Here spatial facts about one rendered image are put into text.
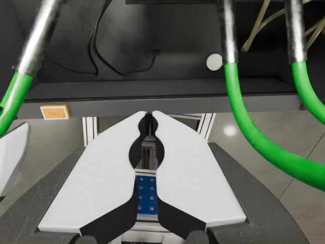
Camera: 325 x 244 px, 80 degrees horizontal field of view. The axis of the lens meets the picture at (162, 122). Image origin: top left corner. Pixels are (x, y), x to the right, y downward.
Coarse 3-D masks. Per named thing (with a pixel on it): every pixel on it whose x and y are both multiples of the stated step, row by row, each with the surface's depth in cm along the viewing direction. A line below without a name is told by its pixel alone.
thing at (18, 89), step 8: (16, 72) 17; (16, 80) 17; (24, 80) 17; (8, 88) 17; (16, 88) 17; (24, 88) 17; (8, 96) 16; (16, 96) 17; (24, 96) 17; (0, 104) 16; (8, 104) 16; (16, 104) 17; (0, 112) 16; (8, 112) 16; (16, 112) 17; (0, 120) 16; (8, 120) 16; (0, 128) 16; (8, 128) 16; (0, 136) 16
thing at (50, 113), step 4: (64, 104) 41; (48, 108) 40; (52, 108) 40; (56, 108) 40; (60, 108) 40; (44, 112) 40; (48, 112) 40; (52, 112) 40; (56, 112) 40; (60, 112) 40; (64, 112) 40; (68, 112) 41; (48, 116) 41; (52, 116) 41; (56, 116) 41; (60, 116) 41; (64, 116) 41
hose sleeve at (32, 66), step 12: (48, 0) 18; (60, 0) 18; (36, 12) 18; (48, 12) 18; (60, 12) 19; (36, 24) 17; (48, 24) 18; (36, 36) 17; (48, 36) 18; (24, 48) 17; (36, 48) 17; (24, 60) 17; (36, 60) 17; (24, 72) 17; (36, 72) 18
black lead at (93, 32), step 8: (104, 0) 28; (104, 8) 28; (96, 24) 27; (96, 32) 28; (88, 40) 28; (88, 48) 29; (96, 48) 29; (152, 64) 49; (80, 72) 49; (88, 72) 49; (96, 72) 41; (128, 72) 49
